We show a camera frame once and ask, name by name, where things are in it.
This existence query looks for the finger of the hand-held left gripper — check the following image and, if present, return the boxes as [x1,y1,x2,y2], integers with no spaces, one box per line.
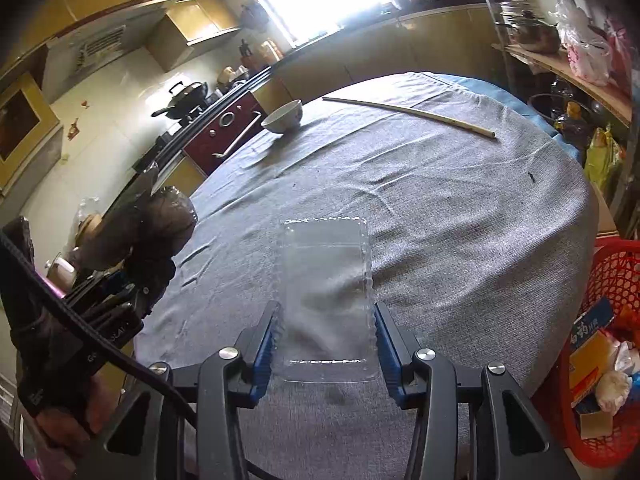
[65,272,151,321]

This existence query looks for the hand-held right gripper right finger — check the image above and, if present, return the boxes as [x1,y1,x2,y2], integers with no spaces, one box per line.
[374,301,581,480]

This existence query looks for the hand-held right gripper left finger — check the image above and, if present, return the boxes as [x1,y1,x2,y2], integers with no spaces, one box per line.
[92,301,282,480]

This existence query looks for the clear plastic container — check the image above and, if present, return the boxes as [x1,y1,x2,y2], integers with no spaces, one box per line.
[279,216,380,385]

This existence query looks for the white paper ball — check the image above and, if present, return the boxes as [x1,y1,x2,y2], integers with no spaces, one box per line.
[597,370,633,416]

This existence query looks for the red plastic basket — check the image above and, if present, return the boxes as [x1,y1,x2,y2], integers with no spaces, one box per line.
[531,237,640,468]

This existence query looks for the person's left hand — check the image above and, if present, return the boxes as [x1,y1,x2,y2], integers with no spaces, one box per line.
[35,375,121,461]

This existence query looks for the white jug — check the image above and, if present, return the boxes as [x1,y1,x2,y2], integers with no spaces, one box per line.
[47,255,78,291]

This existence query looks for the brown round gourd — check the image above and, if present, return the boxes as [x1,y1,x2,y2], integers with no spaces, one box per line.
[75,197,108,251]

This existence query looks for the grey tablecloth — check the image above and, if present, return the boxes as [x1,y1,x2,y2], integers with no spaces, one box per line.
[132,71,600,480]

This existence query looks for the black gas stove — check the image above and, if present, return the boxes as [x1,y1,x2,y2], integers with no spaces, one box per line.
[132,110,221,171]

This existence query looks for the dark red oven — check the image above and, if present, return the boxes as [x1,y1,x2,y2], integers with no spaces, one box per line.
[182,102,266,176]

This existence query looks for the wok with lid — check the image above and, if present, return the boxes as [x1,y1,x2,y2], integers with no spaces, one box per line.
[151,80,208,120]

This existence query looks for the white paper sheet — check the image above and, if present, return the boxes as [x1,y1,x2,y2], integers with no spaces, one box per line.
[575,407,613,438]

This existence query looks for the white bowl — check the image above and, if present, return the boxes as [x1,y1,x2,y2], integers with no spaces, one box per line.
[260,99,304,135]

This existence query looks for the long wooden stick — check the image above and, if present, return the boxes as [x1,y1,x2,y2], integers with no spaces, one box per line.
[322,96,497,139]

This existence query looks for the range hood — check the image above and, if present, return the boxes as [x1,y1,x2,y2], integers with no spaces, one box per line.
[50,22,151,73]

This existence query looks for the cardboard box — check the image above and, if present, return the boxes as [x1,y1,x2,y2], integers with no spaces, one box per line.
[592,182,621,248]

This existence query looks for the cooking oil bottle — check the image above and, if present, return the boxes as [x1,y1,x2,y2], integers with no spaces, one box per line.
[555,102,588,151]

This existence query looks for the yellow bag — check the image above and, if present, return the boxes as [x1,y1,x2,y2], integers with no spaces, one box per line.
[582,125,626,186]

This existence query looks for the black pot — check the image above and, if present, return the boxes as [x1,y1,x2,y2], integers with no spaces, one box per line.
[527,92,566,121]

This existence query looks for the yellow base cabinets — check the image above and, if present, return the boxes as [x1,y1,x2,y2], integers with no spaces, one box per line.
[155,5,506,196]

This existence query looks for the hanging grey utensil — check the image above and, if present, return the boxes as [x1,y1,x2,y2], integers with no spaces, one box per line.
[240,2,271,31]

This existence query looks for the metal rack with wooden shelf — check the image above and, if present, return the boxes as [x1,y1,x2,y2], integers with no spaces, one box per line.
[472,0,640,131]

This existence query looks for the stacked metal pots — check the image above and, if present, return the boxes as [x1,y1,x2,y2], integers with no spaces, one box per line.
[495,0,561,56]

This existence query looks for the white and pink plastic bag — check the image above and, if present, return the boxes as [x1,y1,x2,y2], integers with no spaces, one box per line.
[555,0,613,86]

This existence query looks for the large red plastic bag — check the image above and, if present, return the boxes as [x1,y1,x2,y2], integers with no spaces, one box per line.
[602,15,636,81]

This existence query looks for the glass-door wall cabinet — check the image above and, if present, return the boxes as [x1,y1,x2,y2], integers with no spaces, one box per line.
[0,72,63,196]

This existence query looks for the small yellow wall cabinet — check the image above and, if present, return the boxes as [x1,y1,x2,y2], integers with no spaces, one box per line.
[145,0,241,73]

